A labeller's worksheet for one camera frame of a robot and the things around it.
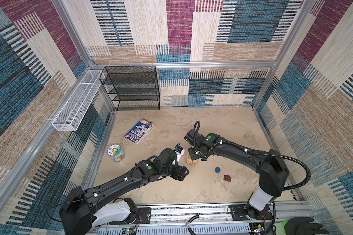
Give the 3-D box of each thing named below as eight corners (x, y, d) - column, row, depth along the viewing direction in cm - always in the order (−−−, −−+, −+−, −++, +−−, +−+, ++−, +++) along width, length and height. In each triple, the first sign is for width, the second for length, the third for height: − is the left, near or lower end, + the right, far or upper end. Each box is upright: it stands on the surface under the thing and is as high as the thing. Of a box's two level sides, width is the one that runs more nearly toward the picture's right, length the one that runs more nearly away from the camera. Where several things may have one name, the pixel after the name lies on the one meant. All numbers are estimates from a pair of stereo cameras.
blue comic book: (125, 139, 104) (124, 136, 102) (141, 120, 115) (140, 117, 113) (139, 145, 101) (138, 143, 98) (154, 125, 112) (154, 123, 109)
